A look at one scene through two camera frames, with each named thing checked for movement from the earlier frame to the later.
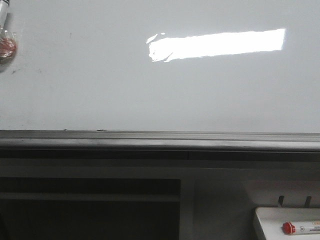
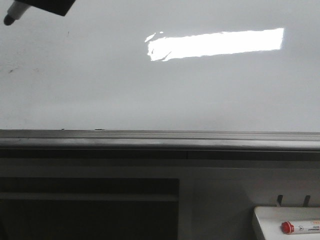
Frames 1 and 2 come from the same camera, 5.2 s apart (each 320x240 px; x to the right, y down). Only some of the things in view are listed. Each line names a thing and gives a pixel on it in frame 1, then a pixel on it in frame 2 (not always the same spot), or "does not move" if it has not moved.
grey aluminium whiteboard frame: (141, 145) does not move
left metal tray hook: (281, 200) does not move
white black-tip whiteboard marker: (4, 5) → (15, 11)
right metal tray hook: (307, 202) does not move
